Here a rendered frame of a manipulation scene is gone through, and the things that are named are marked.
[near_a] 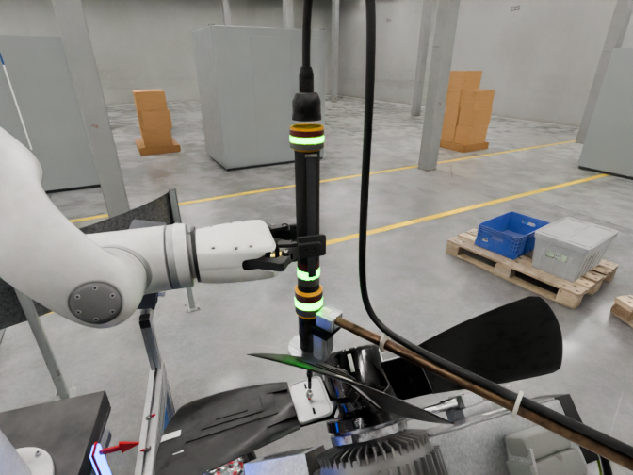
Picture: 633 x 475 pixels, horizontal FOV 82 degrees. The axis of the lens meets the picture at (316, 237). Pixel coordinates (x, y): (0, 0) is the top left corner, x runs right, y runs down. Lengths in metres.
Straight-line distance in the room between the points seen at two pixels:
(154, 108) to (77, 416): 7.72
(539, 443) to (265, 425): 0.46
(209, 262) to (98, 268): 0.12
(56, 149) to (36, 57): 1.17
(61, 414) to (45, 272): 0.74
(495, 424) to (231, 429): 0.47
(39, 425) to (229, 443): 0.57
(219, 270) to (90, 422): 0.68
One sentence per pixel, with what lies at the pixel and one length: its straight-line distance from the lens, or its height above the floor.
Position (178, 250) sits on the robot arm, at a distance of 0.47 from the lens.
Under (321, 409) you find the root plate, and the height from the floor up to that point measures 1.19.
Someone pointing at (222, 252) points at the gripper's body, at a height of 1.53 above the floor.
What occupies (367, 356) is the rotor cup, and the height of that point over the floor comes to 1.26.
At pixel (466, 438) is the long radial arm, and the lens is 0.79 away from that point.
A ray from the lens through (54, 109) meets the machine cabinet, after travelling 6.43.
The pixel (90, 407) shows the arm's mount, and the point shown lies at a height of 0.99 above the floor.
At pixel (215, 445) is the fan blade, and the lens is 0.69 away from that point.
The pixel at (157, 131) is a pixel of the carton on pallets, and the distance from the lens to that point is 8.58.
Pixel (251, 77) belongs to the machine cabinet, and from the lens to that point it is 6.72.
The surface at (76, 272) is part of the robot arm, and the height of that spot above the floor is 1.56.
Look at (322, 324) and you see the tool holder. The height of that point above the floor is 1.38.
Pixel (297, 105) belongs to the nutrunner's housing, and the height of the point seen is 1.69.
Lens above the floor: 1.73
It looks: 25 degrees down
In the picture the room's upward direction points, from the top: straight up
